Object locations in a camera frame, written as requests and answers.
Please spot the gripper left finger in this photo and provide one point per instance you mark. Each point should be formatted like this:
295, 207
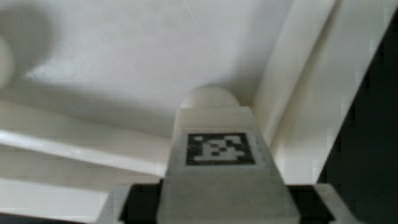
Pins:
132, 204

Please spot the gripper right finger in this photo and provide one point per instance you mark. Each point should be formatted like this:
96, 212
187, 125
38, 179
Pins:
320, 205

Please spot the white table leg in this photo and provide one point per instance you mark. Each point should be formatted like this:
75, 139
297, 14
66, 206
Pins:
222, 185

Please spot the white square table top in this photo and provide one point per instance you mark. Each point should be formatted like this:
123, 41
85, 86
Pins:
110, 56

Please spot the white front fence bar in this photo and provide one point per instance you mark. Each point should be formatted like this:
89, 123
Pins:
66, 202

